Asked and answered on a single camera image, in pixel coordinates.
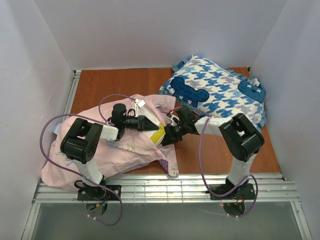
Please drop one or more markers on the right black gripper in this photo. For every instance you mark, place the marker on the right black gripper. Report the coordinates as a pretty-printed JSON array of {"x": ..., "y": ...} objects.
[{"x": 172, "y": 133}]

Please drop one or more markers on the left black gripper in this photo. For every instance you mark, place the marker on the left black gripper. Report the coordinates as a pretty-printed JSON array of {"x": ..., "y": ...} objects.
[{"x": 140, "y": 122}]

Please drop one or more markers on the white pillow yellow edge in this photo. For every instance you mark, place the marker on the white pillow yellow edge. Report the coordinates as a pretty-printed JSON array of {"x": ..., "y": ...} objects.
[{"x": 156, "y": 136}]

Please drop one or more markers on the pink pillowcase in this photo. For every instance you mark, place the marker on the pink pillowcase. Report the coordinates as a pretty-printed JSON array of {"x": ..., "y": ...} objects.
[{"x": 134, "y": 150}]

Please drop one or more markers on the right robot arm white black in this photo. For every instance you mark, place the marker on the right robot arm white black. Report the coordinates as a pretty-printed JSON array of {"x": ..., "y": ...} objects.
[{"x": 242, "y": 138}]

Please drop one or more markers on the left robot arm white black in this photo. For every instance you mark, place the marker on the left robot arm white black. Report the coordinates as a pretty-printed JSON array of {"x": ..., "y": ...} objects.
[{"x": 81, "y": 142}]

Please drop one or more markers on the blue white houndstooth pillow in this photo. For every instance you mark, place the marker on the blue white houndstooth pillow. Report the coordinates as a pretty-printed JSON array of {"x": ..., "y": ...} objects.
[{"x": 209, "y": 88}]

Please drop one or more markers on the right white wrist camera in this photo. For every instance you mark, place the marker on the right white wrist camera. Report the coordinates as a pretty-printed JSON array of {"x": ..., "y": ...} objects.
[{"x": 172, "y": 117}]

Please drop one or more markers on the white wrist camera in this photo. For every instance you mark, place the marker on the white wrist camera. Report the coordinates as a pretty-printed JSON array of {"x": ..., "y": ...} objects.
[
  {"x": 172, "y": 117},
  {"x": 139, "y": 107}
]

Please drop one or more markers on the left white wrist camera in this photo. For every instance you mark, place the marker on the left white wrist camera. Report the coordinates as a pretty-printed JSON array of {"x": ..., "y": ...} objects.
[{"x": 139, "y": 107}]

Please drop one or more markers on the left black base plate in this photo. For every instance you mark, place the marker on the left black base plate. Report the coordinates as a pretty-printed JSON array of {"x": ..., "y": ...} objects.
[{"x": 90, "y": 193}]

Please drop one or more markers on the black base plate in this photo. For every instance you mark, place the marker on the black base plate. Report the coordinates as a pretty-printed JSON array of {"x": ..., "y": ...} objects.
[
  {"x": 90, "y": 193},
  {"x": 245, "y": 191}
]

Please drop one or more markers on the aluminium left side rail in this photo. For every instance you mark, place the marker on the aluminium left side rail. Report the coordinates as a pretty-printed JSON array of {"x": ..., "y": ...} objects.
[{"x": 72, "y": 91}]

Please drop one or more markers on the aluminium rail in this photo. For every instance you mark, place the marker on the aluminium rail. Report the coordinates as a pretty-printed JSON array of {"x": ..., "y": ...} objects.
[
  {"x": 72, "y": 91},
  {"x": 186, "y": 188}
]

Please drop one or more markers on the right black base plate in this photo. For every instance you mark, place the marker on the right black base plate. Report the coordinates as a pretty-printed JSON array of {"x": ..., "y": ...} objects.
[{"x": 245, "y": 191}]

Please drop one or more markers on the aluminium front rail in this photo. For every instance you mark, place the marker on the aluminium front rail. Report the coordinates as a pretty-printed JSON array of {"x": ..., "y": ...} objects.
[{"x": 186, "y": 188}]

